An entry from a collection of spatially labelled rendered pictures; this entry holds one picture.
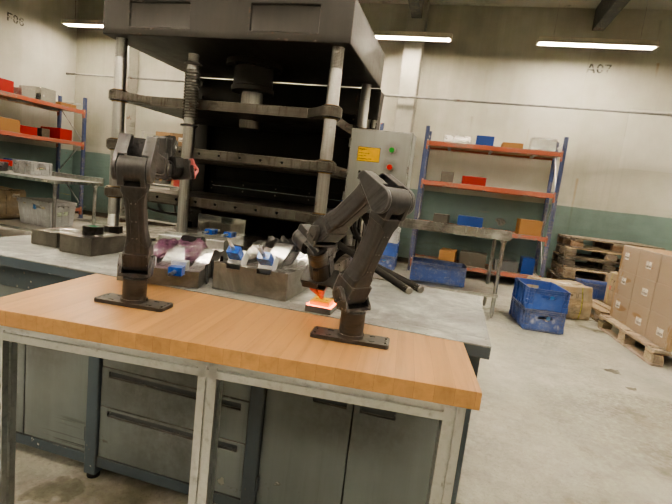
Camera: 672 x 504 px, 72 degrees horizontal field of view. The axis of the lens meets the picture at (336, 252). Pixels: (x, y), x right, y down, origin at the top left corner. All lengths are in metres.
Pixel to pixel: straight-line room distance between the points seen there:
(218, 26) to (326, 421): 1.83
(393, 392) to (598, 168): 7.55
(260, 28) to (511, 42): 6.46
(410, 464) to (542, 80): 7.39
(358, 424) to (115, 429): 0.91
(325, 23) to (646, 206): 6.99
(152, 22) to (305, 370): 2.06
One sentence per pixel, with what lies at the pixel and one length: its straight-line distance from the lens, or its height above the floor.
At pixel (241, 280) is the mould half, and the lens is 1.52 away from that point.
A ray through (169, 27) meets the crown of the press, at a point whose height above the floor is 1.85.
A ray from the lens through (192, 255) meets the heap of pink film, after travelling 1.69.
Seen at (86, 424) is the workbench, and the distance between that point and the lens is 2.02.
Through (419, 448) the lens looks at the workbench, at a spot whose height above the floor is 0.43.
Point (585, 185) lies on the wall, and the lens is 8.32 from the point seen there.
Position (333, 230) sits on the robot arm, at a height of 1.07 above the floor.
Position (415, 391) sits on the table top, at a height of 0.78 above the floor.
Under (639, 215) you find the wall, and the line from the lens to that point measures 8.54.
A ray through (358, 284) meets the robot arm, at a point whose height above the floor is 0.95.
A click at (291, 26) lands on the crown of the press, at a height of 1.87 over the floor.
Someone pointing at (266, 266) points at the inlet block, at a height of 0.90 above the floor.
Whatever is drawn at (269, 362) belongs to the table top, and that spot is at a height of 0.78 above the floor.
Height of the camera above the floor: 1.18
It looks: 8 degrees down
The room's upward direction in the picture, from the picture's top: 7 degrees clockwise
